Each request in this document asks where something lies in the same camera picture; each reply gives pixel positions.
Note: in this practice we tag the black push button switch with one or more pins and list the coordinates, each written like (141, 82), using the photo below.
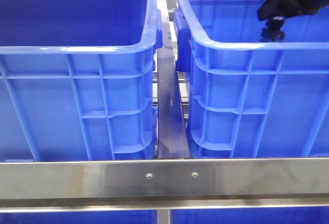
(272, 31)

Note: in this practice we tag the large blue bin left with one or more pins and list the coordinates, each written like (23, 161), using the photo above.
(77, 79)

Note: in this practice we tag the large blue bin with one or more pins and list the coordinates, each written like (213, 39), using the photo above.
(251, 99)
(77, 79)

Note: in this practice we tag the large blue bin right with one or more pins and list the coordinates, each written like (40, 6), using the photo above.
(251, 99)

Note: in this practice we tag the dark metal centre divider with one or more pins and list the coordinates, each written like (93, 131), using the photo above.
(172, 139)

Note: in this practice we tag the blue bin lower right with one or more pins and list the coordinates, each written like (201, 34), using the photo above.
(252, 215)

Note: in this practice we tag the blue bin lower left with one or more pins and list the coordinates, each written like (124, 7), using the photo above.
(145, 216)

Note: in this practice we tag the stainless steel front rail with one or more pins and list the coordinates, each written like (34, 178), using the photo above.
(163, 184)

